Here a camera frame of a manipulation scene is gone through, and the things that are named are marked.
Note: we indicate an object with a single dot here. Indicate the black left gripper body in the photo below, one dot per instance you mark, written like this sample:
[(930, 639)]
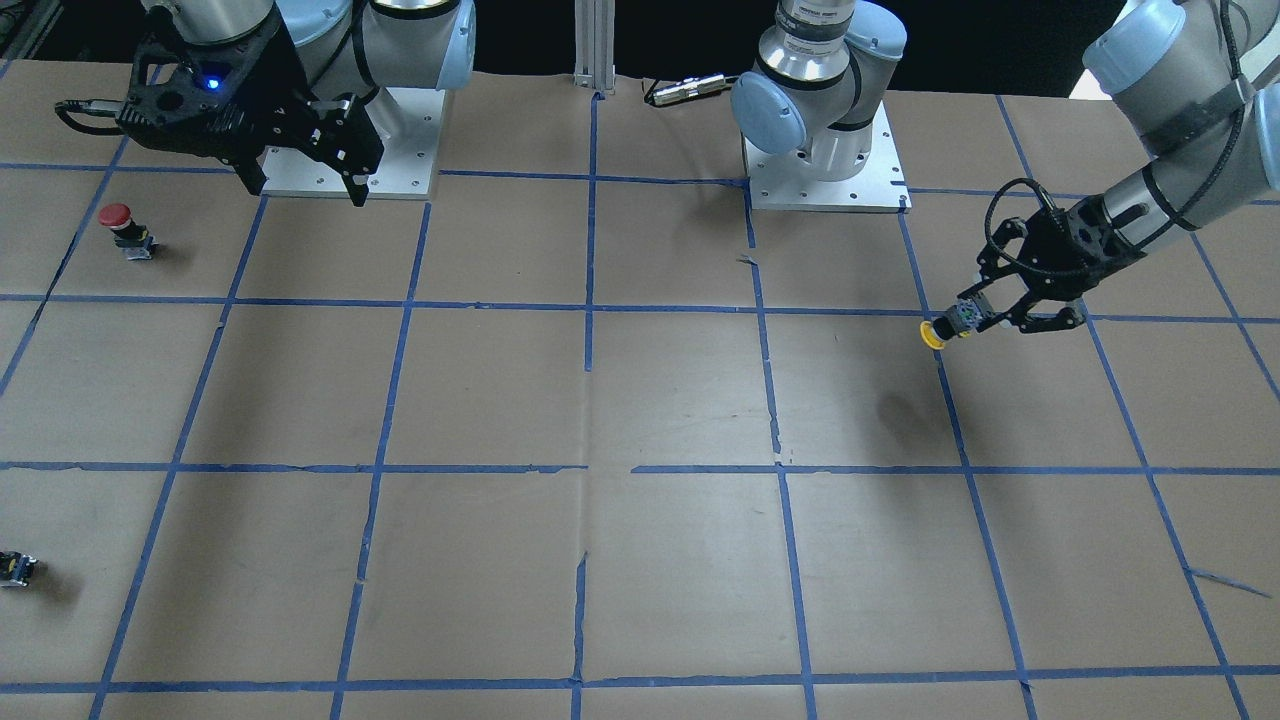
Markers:
[(1068, 256)]

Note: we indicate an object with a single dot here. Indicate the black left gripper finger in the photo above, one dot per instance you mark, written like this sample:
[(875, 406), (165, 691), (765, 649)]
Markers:
[(1021, 315), (996, 290)]

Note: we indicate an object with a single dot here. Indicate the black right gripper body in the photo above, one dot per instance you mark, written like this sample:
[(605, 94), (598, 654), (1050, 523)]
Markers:
[(287, 82)]

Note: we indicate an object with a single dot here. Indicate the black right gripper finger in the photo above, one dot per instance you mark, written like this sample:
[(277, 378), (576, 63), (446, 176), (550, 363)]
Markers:
[(340, 134), (243, 157)]

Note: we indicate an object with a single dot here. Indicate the yellow push button switch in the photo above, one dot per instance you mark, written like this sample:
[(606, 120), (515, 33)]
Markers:
[(965, 317)]

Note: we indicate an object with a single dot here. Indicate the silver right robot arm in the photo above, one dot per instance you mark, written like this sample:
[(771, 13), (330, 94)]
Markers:
[(326, 99)]

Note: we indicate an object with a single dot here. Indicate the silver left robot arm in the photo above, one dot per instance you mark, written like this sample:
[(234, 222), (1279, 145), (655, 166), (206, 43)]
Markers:
[(1173, 68)]

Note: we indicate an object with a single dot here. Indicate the red push button switch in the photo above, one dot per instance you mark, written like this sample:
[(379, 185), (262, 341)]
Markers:
[(135, 240)]

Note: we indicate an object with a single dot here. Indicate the aluminium frame post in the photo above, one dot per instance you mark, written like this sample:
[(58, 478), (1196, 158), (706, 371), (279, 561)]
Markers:
[(594, 22)]

